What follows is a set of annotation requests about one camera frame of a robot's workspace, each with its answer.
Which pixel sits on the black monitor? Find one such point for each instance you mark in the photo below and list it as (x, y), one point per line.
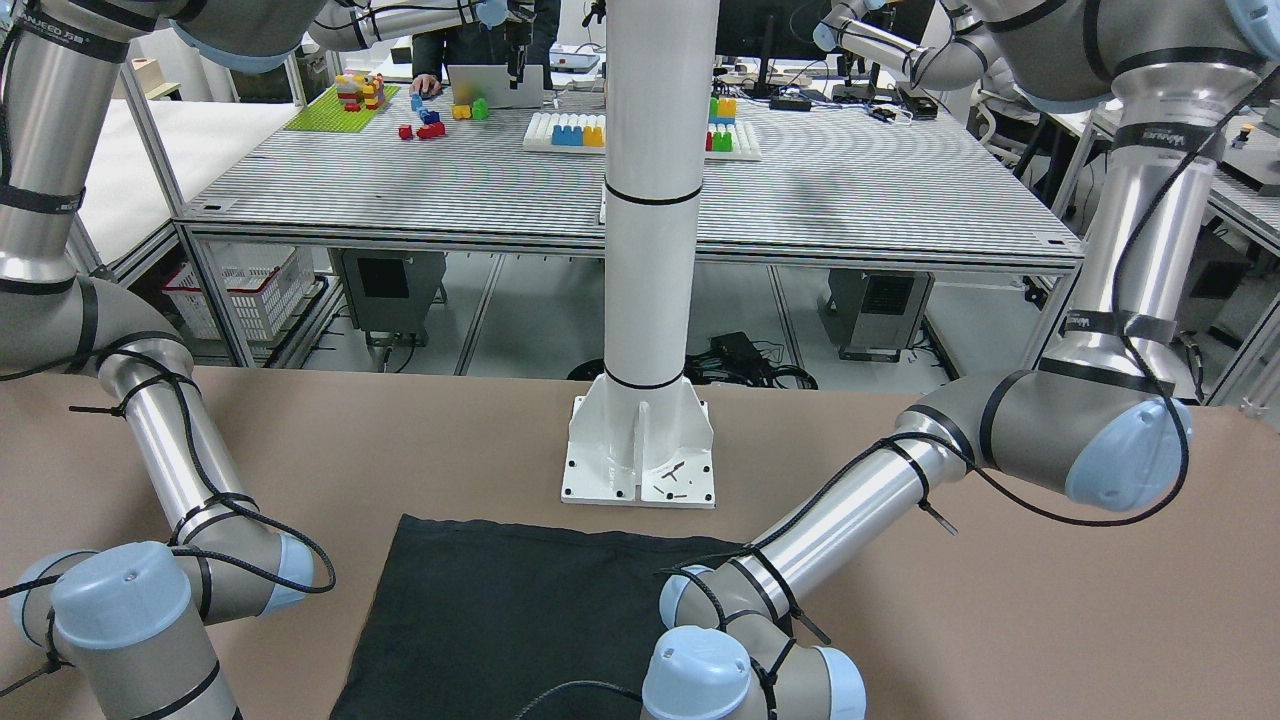
(792, 30)

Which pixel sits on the grey controller box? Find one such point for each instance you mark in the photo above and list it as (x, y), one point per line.
(390, 292)
(873, 315)

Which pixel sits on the silver laptop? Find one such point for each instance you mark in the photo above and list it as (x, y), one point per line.
(492, 84)

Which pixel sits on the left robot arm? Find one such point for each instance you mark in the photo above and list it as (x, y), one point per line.
(1096, 418)

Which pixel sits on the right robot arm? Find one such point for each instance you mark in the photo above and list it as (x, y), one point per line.
(133, 618)

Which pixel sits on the green lego baseplate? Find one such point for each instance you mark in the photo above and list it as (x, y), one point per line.
(328, 114)

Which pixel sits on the white pedestal base plate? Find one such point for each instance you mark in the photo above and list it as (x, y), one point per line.
(640, 447)

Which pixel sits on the person in dark clothes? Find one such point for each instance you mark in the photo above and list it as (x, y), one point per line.
(475, 44)

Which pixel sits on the black printed t-shirt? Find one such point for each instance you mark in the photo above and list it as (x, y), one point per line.
(481, 620)

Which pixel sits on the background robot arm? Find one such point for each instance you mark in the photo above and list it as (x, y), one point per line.
(967, 55)

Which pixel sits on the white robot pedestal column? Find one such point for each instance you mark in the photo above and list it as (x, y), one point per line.
(659, 59)

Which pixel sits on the white tray of blocks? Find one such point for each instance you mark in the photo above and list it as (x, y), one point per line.
(584, 133)

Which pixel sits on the white plastic basket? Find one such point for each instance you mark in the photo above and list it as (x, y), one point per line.
(265, 284)

